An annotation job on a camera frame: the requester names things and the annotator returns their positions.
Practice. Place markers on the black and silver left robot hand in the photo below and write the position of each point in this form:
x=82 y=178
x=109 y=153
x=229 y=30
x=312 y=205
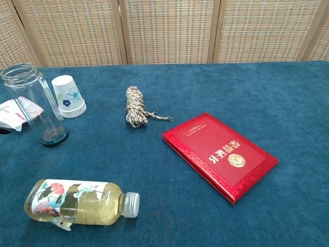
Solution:
x=3 y=131

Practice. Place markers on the clear glass jar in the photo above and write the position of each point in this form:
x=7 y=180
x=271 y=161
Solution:
x=33 y=103

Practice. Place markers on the white floral paper cup stack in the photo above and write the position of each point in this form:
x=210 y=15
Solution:
x=68 y=97

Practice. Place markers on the plastic bottle yellow liquid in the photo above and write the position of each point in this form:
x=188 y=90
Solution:
x=77 y=203

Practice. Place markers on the white tissue packet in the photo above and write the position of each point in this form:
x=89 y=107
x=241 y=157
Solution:
x=9 y=113

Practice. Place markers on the woven folding screen panel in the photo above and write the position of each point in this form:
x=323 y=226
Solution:
x=74 y=31
x=321 y=43
x=169 y=31
x=264 y=31
x=10 y=43

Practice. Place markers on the blue table mat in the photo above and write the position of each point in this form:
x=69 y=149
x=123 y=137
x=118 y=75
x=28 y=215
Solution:
x=180 y=103

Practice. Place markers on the red certificate book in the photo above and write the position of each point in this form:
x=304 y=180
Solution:
x=218 y=157

